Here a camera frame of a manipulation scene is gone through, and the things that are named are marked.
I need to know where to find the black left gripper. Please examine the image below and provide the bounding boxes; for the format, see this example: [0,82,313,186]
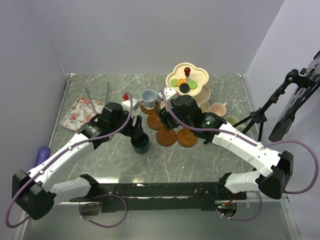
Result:
[109,108,143,139]

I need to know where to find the black sandwich cookie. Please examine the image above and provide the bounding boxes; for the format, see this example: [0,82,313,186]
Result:
[179,82,190,94]

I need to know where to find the brown wooden coaster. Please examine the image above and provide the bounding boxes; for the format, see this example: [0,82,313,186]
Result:
[140,101,159,115]
[156,127,177,147]
[176,128,198,148]
[146,112,164,130]

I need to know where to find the metal fork tongs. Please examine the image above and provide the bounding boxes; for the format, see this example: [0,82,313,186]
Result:
[84,81,111,114]

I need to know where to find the light blue mug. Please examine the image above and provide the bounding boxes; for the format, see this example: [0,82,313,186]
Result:
[140,89,158,110]

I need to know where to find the dark green teacup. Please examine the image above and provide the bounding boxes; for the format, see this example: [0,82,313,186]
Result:
[130,133,150,154]

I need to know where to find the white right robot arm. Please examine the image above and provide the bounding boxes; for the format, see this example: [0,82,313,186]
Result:
[157,91,294,200]

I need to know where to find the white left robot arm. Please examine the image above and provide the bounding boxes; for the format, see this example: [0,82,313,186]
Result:
[12,99,144,220]

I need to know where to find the cream three-tier cake stand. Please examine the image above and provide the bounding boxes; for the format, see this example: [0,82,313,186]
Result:
[165,62,211,112]

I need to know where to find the floral serving tray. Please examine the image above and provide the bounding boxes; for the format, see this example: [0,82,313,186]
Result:
[61,96,104,131]

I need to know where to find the pink teacup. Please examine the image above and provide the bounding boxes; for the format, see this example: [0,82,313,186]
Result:
[210,102,227,117]

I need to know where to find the light green teacup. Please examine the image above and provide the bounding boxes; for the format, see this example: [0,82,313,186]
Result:
[224,116,246,131]

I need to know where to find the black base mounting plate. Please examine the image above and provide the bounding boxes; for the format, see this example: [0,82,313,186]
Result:
[70,182,247,213]

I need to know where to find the black tripod stand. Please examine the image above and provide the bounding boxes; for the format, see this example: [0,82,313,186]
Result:
[233,69,307,142]

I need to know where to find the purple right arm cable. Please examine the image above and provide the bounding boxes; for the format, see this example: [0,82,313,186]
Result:
[160,89,320,222]

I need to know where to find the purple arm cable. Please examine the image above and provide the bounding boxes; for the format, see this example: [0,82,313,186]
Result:
[5,92,134,229]
[160,89,320,222]

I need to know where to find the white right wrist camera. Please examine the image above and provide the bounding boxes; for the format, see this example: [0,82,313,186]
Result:
[163,86,178,102]

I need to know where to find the purple handle tool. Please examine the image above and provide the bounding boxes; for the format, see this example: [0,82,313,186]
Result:
[36,146,51,166]

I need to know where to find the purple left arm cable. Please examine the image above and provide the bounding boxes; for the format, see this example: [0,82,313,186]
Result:
[5,92,134,229]

